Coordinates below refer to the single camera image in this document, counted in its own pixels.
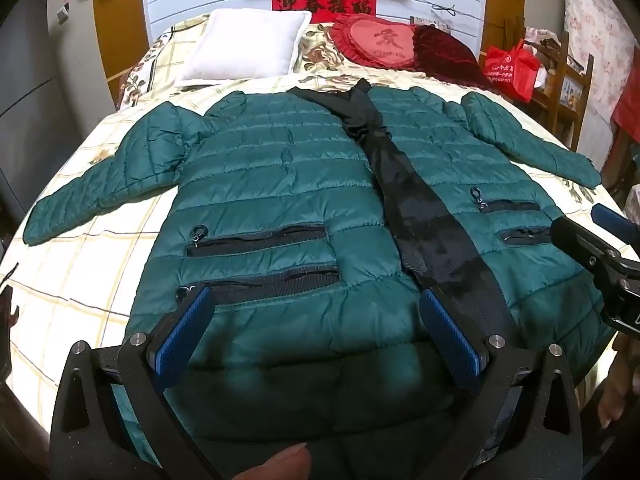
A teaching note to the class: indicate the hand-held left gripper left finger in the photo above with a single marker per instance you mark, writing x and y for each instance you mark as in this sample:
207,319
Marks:
186,327

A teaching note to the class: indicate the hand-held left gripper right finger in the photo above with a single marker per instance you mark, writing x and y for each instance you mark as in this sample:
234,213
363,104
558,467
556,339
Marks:
452,342

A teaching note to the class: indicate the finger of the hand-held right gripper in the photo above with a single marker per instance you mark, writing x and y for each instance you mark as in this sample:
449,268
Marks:
609,219
575,237

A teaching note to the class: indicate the green puffer jacket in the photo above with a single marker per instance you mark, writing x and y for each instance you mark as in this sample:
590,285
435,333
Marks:
280,160

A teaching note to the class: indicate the person's right hand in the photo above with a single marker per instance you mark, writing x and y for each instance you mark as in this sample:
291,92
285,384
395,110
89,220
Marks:
612,400

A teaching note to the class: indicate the person's left hand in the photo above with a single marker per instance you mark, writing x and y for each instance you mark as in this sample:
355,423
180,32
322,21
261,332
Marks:
280,464

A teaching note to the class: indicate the red cloth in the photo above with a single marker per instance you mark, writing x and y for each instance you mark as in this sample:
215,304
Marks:
627,105

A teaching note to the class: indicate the bed with floral plaid sheet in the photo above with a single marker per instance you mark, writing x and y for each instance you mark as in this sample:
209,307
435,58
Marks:
75,285

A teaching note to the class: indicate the wooden chair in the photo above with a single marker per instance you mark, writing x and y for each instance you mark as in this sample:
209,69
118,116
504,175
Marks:
562,60

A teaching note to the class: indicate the red plastic bag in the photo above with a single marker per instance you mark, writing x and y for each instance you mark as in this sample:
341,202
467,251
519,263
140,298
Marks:
510,70

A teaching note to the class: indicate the floral curtain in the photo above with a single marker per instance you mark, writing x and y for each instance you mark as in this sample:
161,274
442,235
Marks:
600,25

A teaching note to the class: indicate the dark red velvet cushion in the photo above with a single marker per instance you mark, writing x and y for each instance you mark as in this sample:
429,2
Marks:
450,55

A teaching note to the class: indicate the red heart-shaped cushion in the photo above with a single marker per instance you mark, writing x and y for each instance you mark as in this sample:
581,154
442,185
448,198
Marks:
380,42

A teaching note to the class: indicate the grey refrigerator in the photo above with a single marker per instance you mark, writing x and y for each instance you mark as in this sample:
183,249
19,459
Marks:
40,85

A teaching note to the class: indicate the white pillow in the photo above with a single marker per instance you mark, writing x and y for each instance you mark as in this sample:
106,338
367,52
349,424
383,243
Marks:
245,45

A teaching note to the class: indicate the wall switch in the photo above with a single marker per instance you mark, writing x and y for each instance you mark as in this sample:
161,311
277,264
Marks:
63,13

